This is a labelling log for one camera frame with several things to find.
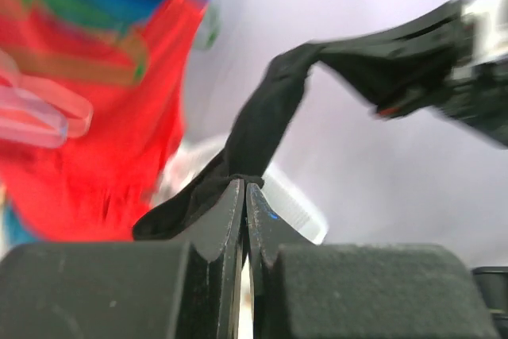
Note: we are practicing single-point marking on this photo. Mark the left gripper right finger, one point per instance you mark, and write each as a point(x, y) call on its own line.
point(303, 290)

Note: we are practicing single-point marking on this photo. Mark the black tank top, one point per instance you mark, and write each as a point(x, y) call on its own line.
point(397, 71)

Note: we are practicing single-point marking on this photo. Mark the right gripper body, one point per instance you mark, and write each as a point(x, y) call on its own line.
point(473, 91)

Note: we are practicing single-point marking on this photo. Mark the pink wire hanger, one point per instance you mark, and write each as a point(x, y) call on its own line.
point(38, 111)

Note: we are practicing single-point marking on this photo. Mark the red tank top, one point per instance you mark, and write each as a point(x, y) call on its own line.
point(97, 186)

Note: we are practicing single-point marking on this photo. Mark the green hanger with tops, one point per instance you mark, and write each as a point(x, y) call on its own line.
point(131, 29)

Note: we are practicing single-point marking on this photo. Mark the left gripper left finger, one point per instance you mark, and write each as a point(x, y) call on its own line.
point(187, 287)

